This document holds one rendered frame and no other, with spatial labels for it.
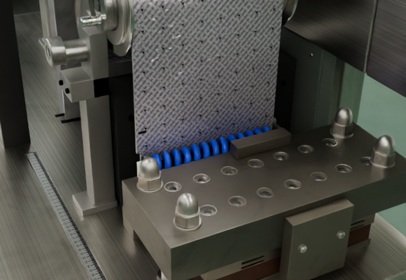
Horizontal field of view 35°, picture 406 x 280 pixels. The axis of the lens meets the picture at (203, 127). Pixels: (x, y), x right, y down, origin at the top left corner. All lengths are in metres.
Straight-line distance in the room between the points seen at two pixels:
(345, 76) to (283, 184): 0.44
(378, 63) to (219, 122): 0.25
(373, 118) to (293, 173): 2.39
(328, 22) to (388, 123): 2.28
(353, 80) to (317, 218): 0.49
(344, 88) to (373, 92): 2.28
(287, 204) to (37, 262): 0.37
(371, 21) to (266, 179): 0.27
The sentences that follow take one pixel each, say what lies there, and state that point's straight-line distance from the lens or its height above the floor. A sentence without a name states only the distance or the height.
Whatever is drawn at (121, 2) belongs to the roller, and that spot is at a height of 1.27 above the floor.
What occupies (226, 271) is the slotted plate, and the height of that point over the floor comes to 0.95.
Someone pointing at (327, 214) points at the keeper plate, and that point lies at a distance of 0.87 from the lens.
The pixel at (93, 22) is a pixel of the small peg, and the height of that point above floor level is 1.23.
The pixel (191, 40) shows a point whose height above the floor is 1.20.
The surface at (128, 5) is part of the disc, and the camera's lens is 0.83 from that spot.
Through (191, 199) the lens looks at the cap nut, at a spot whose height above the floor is 1.07.
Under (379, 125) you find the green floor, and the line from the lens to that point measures 3.25.
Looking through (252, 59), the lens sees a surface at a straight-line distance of 0.96.
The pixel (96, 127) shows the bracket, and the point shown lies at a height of 1.05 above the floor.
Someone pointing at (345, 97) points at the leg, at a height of 0.96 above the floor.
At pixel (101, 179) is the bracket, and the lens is 1.04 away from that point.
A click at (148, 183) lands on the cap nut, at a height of 1.05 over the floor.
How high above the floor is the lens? 1.54
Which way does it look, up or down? 30 degrees down
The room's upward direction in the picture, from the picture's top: 1 degrees clockwise
